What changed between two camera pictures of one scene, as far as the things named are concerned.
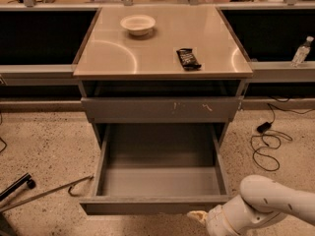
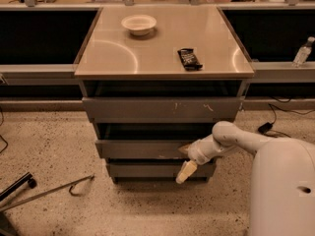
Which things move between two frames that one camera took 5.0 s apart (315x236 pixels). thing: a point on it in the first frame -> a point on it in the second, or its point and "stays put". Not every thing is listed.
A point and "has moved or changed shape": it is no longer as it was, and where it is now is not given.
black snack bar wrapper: [188, 59] stays put
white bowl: [138, 25] stays put
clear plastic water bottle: [302, 52] stays put
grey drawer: [159, 169] has moved or changed shape
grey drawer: [165, 109] stays put
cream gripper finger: [199, 214] -> [187, 169]
